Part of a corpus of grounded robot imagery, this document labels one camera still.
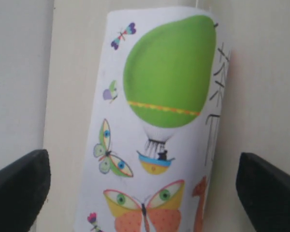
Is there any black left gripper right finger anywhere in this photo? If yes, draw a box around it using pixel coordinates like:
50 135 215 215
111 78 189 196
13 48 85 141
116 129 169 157
235 152 290 232

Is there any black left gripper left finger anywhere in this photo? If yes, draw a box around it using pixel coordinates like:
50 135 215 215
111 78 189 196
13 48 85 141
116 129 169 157
0 149 51 232

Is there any clear tea bottle balloon label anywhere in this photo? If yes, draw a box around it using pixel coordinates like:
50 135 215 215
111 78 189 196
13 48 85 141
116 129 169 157
73 6 230 232

